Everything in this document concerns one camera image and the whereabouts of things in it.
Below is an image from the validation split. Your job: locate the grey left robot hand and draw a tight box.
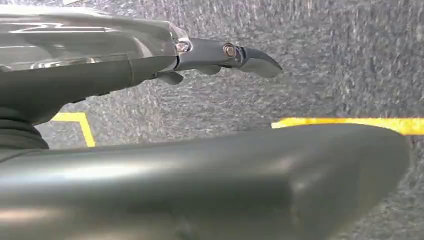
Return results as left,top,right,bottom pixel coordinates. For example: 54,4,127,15
0,4,412,240

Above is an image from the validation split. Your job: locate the yellow floor tape corner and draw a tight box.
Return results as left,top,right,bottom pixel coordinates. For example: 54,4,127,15
51,112,97,149

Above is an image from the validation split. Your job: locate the yellow floor tape strip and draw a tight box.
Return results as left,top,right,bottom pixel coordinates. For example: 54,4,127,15
270,117,424,137

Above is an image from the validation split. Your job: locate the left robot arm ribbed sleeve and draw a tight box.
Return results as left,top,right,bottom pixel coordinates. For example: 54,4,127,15
0,107,50,163

